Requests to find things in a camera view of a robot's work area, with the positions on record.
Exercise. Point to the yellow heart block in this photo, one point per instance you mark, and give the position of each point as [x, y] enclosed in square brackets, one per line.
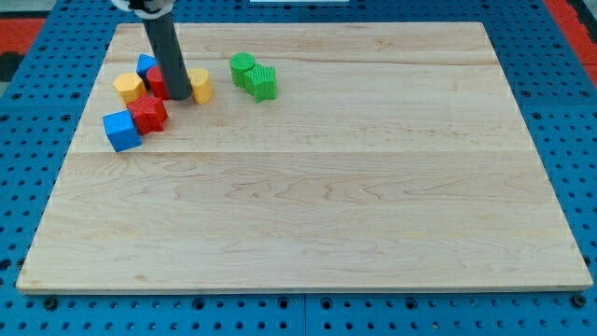
[200, 82]

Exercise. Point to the green star block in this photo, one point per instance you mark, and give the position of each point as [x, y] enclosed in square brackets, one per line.
[260, 82]

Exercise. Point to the red star block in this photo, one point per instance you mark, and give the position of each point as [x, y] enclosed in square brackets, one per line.
[148, 113]

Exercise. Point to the wooden board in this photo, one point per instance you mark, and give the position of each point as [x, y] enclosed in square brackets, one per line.
[394, 159]

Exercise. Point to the green cylinder block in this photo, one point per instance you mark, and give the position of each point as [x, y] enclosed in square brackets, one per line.
[239, 64]

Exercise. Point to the red cylinder block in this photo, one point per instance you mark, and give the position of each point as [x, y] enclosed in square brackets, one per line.
[156, 83]

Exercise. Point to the blue cube block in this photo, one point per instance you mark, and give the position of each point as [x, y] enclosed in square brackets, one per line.
[121, 131]

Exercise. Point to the blue pentagon block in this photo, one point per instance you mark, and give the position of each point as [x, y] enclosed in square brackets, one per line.
[144, 63]

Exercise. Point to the yellow hexagon block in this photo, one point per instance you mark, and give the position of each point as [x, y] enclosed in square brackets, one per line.
[129, 87]

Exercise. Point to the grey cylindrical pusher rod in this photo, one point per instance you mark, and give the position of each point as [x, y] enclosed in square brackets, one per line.
[166, 48]

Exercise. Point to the white rod mount collar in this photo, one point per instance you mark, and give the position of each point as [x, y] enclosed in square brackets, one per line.
[145, 9]

